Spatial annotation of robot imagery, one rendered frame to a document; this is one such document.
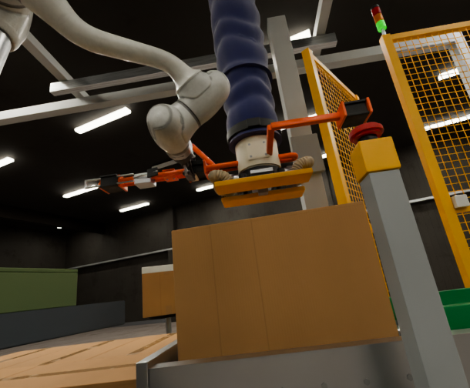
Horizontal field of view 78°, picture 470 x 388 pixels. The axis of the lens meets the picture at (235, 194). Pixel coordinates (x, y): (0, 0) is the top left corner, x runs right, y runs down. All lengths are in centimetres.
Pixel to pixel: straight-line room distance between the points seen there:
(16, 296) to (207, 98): 66
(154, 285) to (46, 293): 216
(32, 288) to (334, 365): 60
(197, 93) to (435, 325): 76
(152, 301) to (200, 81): 206
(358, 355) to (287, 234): 35
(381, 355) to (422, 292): 22
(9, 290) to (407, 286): 61
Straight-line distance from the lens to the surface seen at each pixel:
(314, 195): 215
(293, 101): 248
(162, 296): 265
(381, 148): 66
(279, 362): 76
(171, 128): 84
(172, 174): 119
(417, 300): 62
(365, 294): 91
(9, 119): 472
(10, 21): 109
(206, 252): 92
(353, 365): 78
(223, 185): 100
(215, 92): 91
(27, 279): 51
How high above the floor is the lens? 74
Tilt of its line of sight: 18 degrees up
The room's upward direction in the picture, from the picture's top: 7 degrees counter-clockwise
